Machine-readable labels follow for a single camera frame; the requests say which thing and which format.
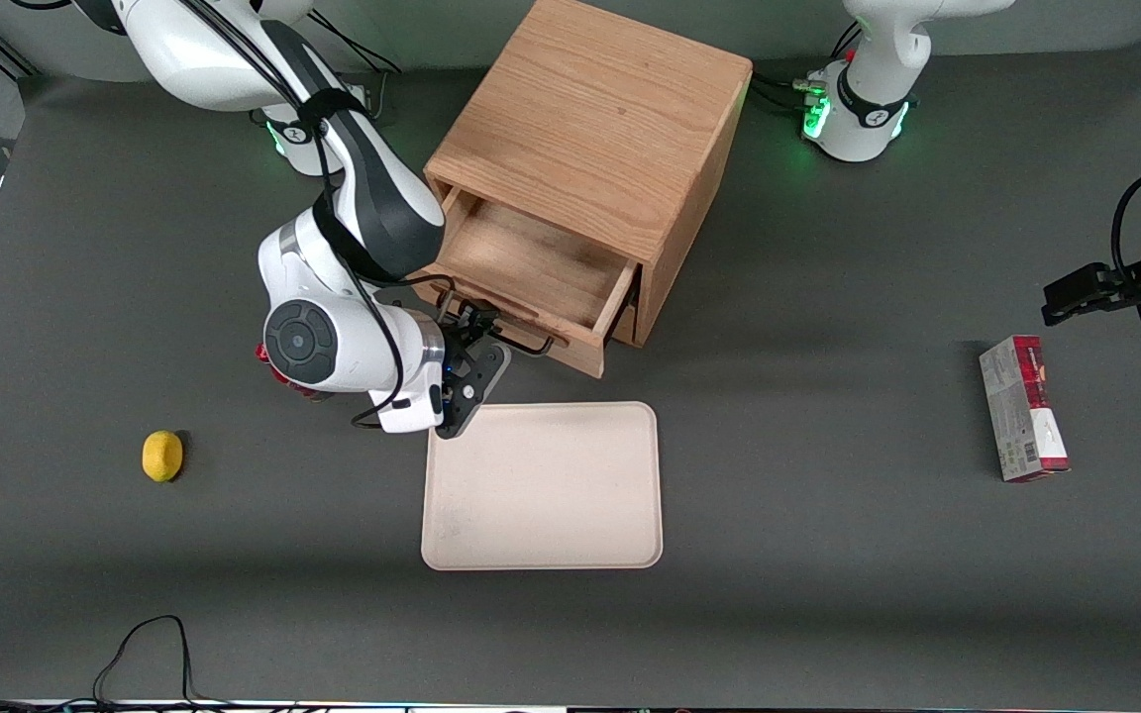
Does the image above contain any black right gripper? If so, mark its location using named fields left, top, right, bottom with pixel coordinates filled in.
left=435, top=302, right=504, bottom=348

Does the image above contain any black metal drawer handle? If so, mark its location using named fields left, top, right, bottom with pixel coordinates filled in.
left=437, top=285, right=558, bottom=357

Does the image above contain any plain wooden drawer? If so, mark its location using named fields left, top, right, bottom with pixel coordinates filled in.
left=608, top=297, right=643, bottom=347

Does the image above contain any wooden drawer cabinet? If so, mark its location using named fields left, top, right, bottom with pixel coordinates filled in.
left=424, top=0, right=754, bottom=349

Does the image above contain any red and grey carton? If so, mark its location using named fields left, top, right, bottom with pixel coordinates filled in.
left=978, top=335, right=1072, bottom=484

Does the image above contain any beige plastic tray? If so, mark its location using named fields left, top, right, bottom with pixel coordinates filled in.
left=420, top=400, right=665, bottom=572

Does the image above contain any red soda bottle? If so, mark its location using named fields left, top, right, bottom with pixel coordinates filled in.
left=254, top=342, right=334, bottom=401

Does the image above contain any yellow lemon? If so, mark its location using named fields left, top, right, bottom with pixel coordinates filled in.
left=142, top=430, right=185, bottom=484

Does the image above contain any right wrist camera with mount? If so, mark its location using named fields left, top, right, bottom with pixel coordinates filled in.
left=435, top=342, right=514, bottom=441

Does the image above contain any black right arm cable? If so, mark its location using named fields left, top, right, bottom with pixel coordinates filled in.
left=184, top=0, right=458, bottom=429

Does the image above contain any black base cable bundle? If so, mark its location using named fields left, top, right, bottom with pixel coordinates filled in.
left=749, top=20, right=864, bottom=118
left=316, top=15, right=405, bottom=125

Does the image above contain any thin black looped cable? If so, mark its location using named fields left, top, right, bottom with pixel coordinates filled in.
left=0, top=615, right=235, bottom=710

